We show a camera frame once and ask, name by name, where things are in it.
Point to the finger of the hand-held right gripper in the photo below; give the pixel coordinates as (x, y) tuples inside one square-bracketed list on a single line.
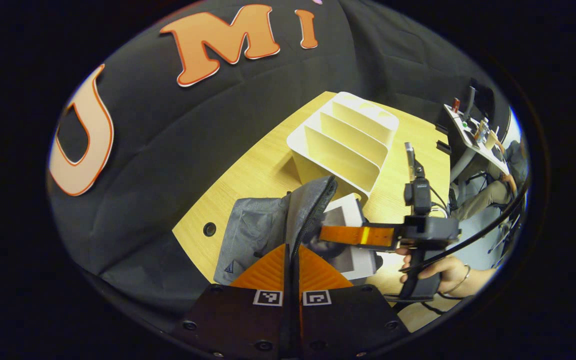
[(343, 235)]

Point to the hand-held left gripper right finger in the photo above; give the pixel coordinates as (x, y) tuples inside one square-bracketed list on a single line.
[(348, 320)]

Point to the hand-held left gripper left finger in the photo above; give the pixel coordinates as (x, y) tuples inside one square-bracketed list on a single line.
[(233, 320)]

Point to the white portrait cover book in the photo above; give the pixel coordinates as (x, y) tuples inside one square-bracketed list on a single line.
[(348, 210)]

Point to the white bookshelf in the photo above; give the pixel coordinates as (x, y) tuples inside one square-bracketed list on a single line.
[(338, 160)]

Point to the grey schoolbag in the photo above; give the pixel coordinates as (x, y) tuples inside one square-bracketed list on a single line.
[(253, 230)]

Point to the white side desk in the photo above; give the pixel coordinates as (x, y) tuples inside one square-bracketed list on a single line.
[(468, 132)]

